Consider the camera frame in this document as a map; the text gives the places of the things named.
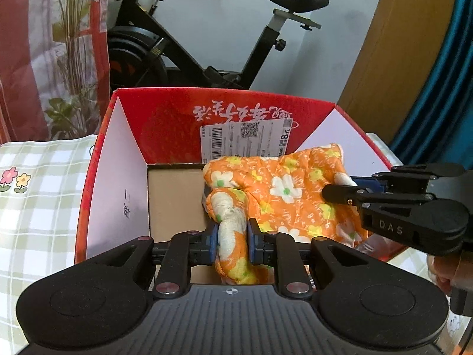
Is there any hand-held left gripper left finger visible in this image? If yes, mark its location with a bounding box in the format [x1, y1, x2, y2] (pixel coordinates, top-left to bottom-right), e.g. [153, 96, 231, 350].
[86, 222, 220, 299]

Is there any orange floral cloth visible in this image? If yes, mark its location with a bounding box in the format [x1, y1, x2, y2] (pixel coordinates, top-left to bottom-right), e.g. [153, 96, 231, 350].
[201, 143, 370, 285]

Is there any green checked bedsheet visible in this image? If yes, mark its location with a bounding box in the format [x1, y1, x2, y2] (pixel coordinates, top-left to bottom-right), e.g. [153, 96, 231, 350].
[0, 133, 473, 355]

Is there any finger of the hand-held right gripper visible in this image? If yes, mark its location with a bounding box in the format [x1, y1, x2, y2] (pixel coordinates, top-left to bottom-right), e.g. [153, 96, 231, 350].
[321, 184, 436, 240]
[350, 163, 466, 193]

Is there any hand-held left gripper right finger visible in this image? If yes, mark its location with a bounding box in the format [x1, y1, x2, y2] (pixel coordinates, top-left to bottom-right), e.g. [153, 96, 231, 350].
[247, 219, 385, 299]

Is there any red printed plant backdrop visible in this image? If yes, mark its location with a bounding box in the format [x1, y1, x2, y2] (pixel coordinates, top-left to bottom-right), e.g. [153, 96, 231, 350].
[0, 0, 111, 143]

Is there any person's right hand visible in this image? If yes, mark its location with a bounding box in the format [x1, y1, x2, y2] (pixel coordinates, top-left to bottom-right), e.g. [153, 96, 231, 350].
[428, 256, 461, 294]

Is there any teal curtain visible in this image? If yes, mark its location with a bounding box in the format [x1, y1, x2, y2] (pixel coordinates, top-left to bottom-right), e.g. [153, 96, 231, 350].
[390, 0, 473, 172]

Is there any black exercise bike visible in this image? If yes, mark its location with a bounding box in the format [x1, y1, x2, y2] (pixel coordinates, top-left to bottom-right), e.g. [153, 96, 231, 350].
[107, 0, 329, 91]

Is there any white shipping label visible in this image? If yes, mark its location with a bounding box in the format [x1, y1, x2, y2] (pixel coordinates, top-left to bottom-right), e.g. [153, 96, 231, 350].
[200, 117, 293, 163]

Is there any red cardboard box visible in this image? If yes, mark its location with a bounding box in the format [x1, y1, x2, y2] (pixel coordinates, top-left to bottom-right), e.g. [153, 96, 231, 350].
[74, 87, 405, 285]

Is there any wooden board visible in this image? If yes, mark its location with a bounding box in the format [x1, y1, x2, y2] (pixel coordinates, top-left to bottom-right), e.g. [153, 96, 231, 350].
[338, 0, 461, 163]

